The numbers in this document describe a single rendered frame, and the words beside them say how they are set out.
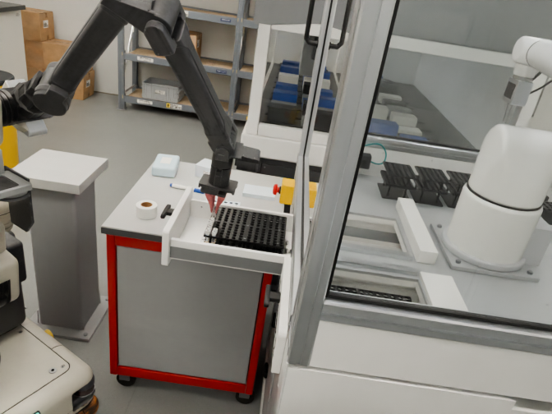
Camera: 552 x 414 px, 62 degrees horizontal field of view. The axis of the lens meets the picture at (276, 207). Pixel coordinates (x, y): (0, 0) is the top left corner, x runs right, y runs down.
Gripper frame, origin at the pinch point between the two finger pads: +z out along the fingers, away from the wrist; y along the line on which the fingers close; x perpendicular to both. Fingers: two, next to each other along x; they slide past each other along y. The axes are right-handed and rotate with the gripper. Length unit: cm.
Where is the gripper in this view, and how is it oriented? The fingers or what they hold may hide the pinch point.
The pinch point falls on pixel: (214, 209)
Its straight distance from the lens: 135.2
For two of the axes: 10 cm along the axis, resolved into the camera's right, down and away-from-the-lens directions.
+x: -1.1, 4.8, -8.7
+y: -9.7, -2.3, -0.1
